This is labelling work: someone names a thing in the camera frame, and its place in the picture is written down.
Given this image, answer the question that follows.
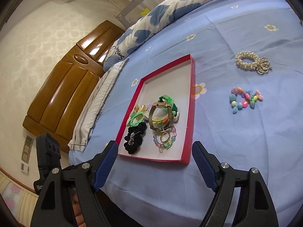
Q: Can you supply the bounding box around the grey bed guard rail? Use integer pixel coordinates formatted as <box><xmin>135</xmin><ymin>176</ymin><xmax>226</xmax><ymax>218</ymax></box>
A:
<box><xmin>114</xmin><ymin>0</ymin><xmax>187</xmax><ymax>25</ymax></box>

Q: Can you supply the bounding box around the colourful bead bracelet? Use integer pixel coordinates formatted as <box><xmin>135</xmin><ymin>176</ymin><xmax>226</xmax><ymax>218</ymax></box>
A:
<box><xmin>228</xmin><ymin>86</ymin><xmax>264</xmax><ymax>115</ymax></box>

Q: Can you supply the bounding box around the red shallow box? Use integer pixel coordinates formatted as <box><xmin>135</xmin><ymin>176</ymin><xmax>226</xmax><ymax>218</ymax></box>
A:
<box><xmin>116</xmin><ymin>54</ymin><xmax>195</xmax><ymax>165</ymax></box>

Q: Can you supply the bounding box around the yellow hair claw clip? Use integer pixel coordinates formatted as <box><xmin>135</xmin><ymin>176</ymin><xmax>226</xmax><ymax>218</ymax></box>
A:
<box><xmin>134</xmin><ymin>105</ymin><xmax>147</xmax><ymax>116</ymax></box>

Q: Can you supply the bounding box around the black velvet scrunchie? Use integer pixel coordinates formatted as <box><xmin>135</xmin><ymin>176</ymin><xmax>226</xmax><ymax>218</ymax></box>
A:
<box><xmin>124</xmin><ymin>122</ymin><xmax>147</xmax><ymax>155</ymax></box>

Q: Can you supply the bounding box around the silver chain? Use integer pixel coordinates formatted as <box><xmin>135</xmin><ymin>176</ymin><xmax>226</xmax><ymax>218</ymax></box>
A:
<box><xmin>127</xmin><ymin>131</ymin><xmax>141</xmax><ymax>146</ymax></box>

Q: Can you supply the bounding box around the pearl scrunchie bracelet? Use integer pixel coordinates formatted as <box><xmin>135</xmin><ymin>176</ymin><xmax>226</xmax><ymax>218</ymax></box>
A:
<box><xmin>235</xmin><ymin>51</ymin><xmax>272</xmax><ymax>76</ymax></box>

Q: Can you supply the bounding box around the pastel glass bead bracelet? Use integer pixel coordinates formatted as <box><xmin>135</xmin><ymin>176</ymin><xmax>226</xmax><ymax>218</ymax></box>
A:
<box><xmin>152</xmin><ymin>124</ymin><xmax>178</xmax><ymax>153</ymax></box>

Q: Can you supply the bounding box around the left hand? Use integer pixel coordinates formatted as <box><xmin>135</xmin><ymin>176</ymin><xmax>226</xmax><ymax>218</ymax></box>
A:
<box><xmin>71</xmin><ymin>188</ymin><xmax>86</xmax><ymax>226</ymax></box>

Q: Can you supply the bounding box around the gold ring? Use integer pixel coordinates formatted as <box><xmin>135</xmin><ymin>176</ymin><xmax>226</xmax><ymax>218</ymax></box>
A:
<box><xmin>159</xmin><ymin>132</ymin><xmax>171</xmax><ymax>144</ymax></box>

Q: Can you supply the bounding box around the wall switch panel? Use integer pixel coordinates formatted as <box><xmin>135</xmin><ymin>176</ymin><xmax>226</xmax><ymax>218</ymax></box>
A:
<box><xmin>21</xmin><ymin>135</ymin><xmax>33</xmax><ymax>174</ymax></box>

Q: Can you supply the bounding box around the blue heart patterned duvet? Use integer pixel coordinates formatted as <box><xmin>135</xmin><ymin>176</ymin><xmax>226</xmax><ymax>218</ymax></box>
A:
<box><xmin>103</xmin><ymin>0</ymin><xmax>213</xmax><ymax>71</ymax></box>

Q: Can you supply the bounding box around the green bow hair tie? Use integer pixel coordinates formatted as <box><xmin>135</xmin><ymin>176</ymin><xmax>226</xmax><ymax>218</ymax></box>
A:
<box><xmin>126</xmin><ymin>111</ymin><xmax>145</xmax><ymax>128</ymax></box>

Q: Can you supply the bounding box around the clear hair comb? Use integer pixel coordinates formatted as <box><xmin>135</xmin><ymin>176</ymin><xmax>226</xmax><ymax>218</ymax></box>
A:
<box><xmin>152</xmin><ymin>107</ymin><xmax>169</xmax><ymax>124</ymax></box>

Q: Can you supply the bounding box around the wooden headboard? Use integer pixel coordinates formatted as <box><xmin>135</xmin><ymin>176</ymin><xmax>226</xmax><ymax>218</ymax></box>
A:
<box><xmin>23</xmin><ymin>21</ymin><xmax>124</xmax><ymax>153</ymax></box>

